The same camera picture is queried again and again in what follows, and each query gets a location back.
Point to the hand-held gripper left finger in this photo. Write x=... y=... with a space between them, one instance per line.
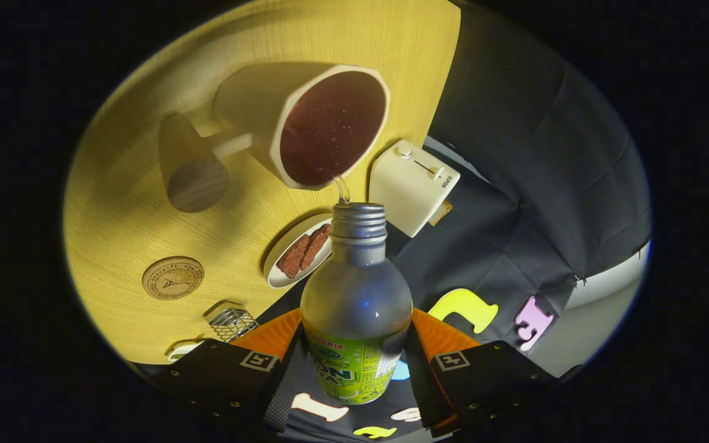
x=280 y=397

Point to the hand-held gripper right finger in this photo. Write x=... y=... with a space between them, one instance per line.
x=422 y=387

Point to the silver bottle with green label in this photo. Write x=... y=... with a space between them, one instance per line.
x=354 y=295

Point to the round wooden coaster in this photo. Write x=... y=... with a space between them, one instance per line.
x=173 y=278

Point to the white divided dish with beans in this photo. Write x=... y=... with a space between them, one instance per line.
x=181 y=351

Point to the white oval plate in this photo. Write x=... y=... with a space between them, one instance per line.
x=280 y=280

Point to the brown food piece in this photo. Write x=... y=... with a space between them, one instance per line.
x=293 y=257
x=316 y=245

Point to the toast slice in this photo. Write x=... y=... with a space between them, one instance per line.
x=440 y=213

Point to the cream toaster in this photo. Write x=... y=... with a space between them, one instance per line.
x=407 y=184

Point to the wooden table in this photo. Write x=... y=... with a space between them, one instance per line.
x=145 y=234

